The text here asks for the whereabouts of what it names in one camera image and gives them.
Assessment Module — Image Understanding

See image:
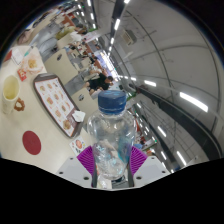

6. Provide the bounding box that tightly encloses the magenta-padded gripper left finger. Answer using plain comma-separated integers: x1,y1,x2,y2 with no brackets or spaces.
55,145,98,189

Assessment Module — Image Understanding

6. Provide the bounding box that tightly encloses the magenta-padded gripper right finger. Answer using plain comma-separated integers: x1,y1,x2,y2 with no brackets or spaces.
127,145,170,189

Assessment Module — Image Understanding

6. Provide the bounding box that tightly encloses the clear blue-capped water bottle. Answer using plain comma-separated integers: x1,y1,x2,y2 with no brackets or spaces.
86,89,137,183

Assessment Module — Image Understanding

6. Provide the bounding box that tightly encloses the white crumpled napkin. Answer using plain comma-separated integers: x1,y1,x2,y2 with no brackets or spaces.
71,109,87,123

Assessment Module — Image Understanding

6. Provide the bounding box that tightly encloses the flat round red coaster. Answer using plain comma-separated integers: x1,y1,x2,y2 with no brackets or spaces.
21,130,43,156

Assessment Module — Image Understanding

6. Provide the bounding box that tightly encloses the beige chair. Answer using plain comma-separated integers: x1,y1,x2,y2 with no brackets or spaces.
70,87,101,116
44,49,79,86

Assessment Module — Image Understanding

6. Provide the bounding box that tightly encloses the dark food tray with liner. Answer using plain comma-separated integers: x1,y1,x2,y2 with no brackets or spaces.
32,72,84,139

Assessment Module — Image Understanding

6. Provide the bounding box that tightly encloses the person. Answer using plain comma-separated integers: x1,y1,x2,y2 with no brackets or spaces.
54,25,77,41
83,73,114,96

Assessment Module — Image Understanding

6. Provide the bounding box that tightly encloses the group of ceiling lights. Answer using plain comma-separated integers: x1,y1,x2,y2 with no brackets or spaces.
74,0,209,168

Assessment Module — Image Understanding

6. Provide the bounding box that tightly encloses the small red sauce packet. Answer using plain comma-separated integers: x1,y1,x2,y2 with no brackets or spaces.
17,68,28,82

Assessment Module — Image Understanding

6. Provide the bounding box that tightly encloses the clear food wrapper with fries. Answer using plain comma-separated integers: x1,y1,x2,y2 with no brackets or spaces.
23,56,44,76

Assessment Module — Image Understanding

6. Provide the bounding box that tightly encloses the ceiling air conditioner unit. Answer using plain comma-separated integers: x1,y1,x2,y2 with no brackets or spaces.
121,29,138,46

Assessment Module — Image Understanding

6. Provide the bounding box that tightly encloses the white printed card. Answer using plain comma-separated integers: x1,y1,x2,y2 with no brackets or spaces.
10,48,25,65

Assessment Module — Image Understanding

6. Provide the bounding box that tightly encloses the cream mug with brown handle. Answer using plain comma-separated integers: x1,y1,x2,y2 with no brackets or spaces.
2,74,26,115

